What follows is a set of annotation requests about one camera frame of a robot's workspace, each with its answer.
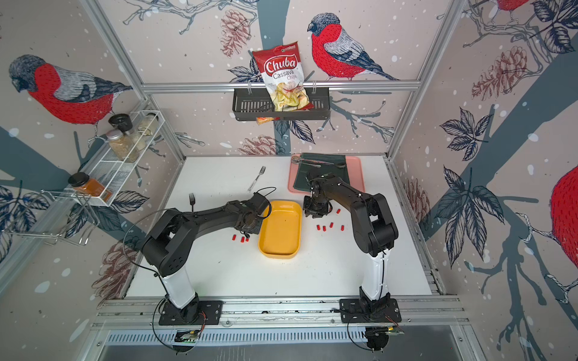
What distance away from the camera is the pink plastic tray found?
1091mm

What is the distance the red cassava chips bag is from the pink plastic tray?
35 cm

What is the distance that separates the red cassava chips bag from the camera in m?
0.83
